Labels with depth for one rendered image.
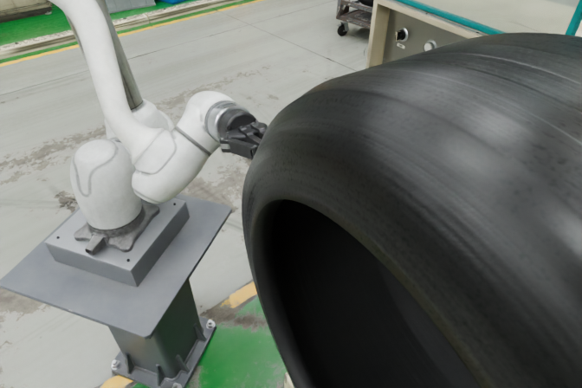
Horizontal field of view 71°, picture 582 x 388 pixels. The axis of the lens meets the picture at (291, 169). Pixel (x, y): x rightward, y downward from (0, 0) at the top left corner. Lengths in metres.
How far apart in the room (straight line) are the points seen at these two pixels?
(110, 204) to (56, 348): 1.01
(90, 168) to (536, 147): 1.01
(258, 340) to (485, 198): 1.65
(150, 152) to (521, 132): 0.75
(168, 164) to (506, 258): 0.75
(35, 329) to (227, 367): 0.85
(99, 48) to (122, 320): 0.68
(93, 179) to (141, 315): 0.38
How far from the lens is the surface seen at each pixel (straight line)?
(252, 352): 1.82
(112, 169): 1.13
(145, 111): 1.25
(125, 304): 1.23
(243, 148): 0.70
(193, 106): 0.92
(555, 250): 0.24
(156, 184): 0.90
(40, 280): 1.39
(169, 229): 1.30
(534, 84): 0.32
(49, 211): 2.67
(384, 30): 1.36
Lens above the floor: 1.61
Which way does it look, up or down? 39 degrees down
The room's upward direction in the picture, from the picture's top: straight up
